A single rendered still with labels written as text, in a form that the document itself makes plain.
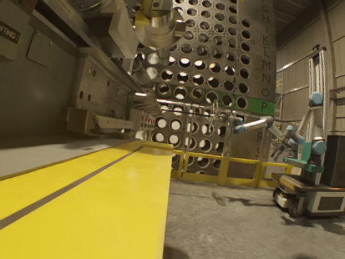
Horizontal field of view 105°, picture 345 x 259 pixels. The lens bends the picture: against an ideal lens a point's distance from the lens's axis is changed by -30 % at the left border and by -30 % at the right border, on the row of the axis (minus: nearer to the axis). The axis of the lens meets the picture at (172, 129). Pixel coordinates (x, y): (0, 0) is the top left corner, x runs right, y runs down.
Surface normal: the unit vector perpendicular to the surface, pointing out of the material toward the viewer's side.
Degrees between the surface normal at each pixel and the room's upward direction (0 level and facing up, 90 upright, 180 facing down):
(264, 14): 90
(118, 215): 0
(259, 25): 90
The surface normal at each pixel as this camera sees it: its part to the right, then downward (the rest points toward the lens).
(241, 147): -0.01, 0.00
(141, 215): 0.14, -0.99
